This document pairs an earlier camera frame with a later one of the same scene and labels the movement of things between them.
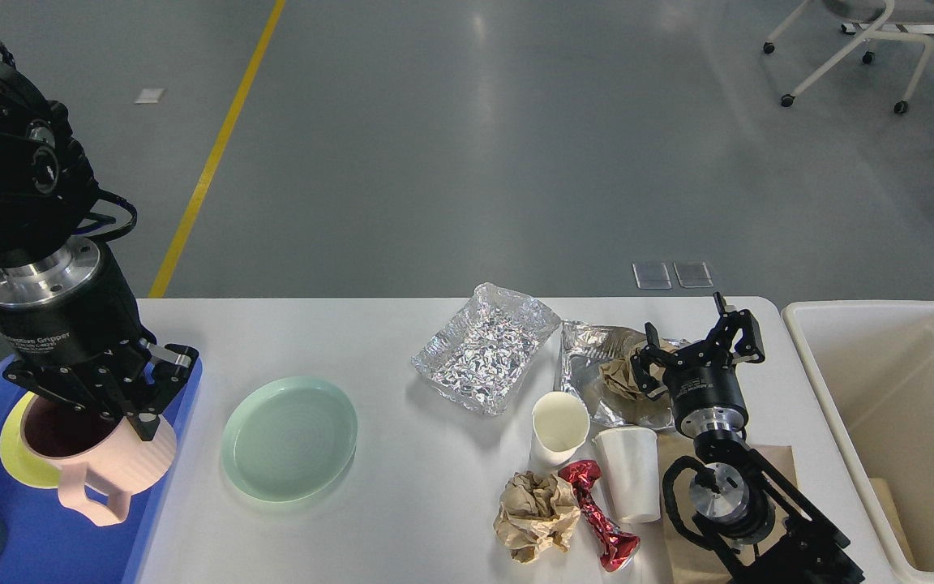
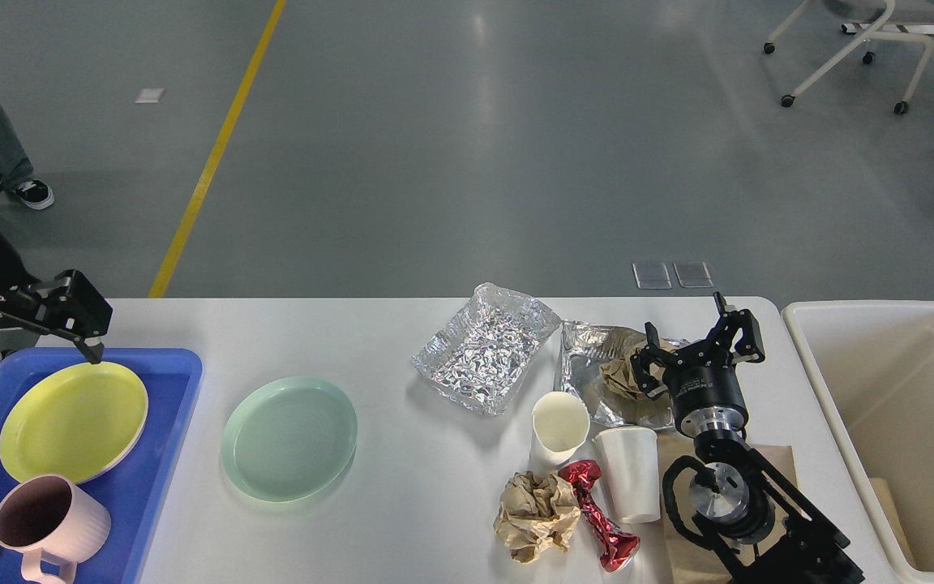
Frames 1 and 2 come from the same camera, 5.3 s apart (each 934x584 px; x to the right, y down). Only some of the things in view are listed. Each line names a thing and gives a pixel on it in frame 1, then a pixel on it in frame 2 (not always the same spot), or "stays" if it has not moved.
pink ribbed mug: [102, 462] -> [53, 515]
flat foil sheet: [582, 349] stays
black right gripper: [707, 399] stays
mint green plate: [286, 439] stays
